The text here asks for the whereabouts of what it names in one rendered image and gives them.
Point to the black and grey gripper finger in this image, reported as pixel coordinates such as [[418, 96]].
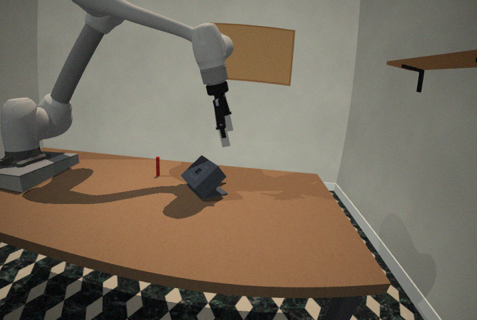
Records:
[[220, 122], [227, 113]]

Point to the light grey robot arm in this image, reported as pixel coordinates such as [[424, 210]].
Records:
[[24, 125]]

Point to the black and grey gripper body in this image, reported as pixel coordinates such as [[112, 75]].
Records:
[[217, 90]]

